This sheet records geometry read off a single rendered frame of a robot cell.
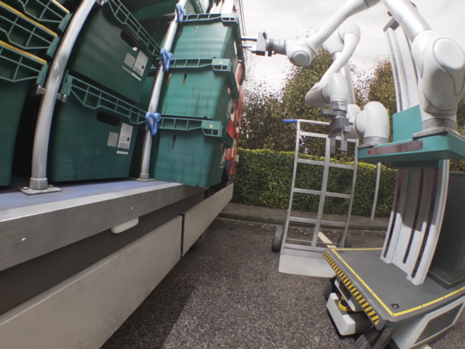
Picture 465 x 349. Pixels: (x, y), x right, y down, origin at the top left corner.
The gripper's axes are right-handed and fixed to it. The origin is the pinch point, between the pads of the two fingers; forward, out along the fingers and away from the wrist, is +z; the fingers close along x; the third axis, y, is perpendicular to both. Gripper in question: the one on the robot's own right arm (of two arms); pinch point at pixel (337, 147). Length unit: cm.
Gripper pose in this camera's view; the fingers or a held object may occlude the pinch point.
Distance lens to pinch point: 95.4
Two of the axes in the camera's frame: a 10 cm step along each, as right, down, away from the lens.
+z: -1.1, 9.9, 0.4
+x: 1.0, -0.3, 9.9
